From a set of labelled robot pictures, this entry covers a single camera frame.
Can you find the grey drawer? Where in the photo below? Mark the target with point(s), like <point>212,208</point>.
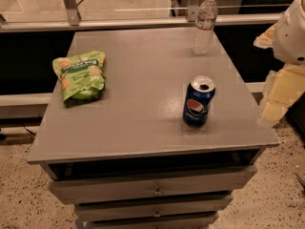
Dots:
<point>152,185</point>
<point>164,222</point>
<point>152,208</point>

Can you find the middle grey drawer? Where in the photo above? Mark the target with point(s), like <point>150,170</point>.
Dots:
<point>152,208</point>

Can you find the blue pepsi can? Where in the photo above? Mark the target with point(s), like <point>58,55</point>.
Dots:
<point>199,94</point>

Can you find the bottom grey drawer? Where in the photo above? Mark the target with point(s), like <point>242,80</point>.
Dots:
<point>164,222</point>

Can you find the clear plastic water bottle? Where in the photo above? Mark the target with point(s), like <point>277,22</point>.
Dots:
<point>204,26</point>

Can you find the top grey drawer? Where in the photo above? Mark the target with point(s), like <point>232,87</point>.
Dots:
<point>152,185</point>

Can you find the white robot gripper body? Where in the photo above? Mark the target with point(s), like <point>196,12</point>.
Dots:
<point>292,37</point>

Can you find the green chip bag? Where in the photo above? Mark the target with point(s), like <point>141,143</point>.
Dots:
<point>81,76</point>

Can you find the small yellow gripper finger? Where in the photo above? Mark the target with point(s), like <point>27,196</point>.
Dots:
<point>266,39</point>

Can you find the grey drawer cabinet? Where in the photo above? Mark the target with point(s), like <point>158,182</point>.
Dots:
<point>136,126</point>

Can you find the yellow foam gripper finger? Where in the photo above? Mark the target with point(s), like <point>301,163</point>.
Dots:
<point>282,90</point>

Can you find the metal railing frame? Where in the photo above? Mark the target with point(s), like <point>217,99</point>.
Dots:
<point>57,15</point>

